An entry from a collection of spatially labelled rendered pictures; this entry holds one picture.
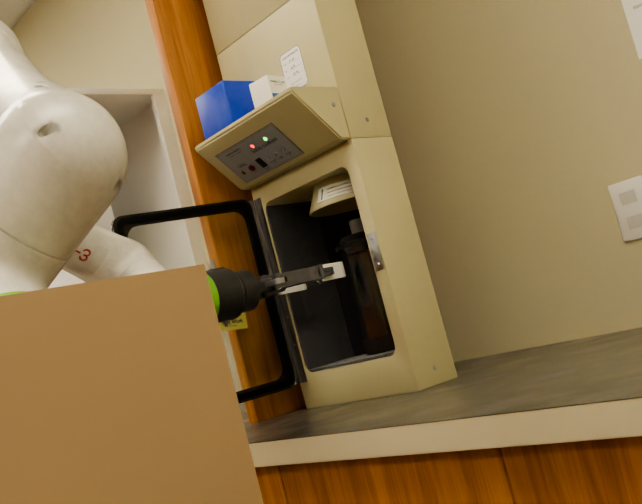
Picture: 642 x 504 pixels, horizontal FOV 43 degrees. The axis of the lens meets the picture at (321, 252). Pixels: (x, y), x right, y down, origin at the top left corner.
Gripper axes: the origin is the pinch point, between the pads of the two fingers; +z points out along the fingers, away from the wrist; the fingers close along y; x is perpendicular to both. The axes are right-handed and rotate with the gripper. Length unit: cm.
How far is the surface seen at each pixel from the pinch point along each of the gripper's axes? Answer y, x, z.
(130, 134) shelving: 125, -73, 42
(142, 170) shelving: 123, -59, 42
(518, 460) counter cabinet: -55, 31, -24
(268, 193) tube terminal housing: 10.0, -19.7, 1.6
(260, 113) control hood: -6.9, -30.8, -9.5
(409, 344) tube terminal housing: -16.7, 16.5, 2.8
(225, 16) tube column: 9, -58, 1
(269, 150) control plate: -0.8, -25.6, -4.4
